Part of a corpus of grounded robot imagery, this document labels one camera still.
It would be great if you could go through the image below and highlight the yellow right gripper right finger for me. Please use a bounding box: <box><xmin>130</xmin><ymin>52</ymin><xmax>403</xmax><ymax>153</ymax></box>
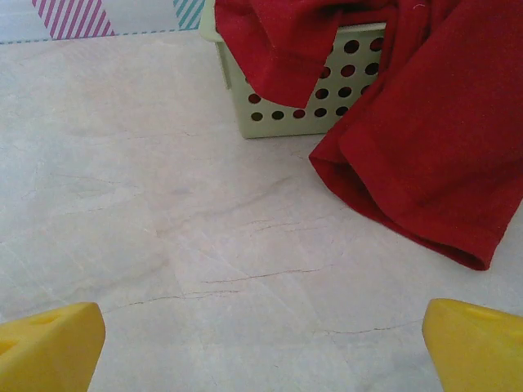
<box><xmin>422</xmin><ymin>298</ymin><xmax>523</xmax><ymax>392</ymax></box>

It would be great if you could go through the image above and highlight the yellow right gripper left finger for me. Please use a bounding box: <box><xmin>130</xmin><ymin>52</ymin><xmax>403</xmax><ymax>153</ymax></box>
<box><xmin>0</xmin><ymin>301</ymin><xmax>106</xmax><ymax>392</ymax></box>

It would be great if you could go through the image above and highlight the red t-shirt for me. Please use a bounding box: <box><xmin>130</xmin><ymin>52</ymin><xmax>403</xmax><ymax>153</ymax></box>
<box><xmin>214</xmin><ymin>0</ymin><xmax>523</xmax><ymax>271</ymax></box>

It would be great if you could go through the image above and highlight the pale green plastic basket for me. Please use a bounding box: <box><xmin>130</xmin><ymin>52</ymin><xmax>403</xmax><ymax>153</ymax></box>
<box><xmin>199</xmin><ymin>0</ymin><xmax>387</xmax><ymax>140</ymax></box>

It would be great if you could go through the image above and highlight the long aluminium wall rail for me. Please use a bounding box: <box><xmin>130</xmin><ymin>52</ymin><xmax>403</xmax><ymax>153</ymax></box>
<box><xmin>0</xmin><ymin>26</ymin><xmax>203</xmax><ymax>45</ymax></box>

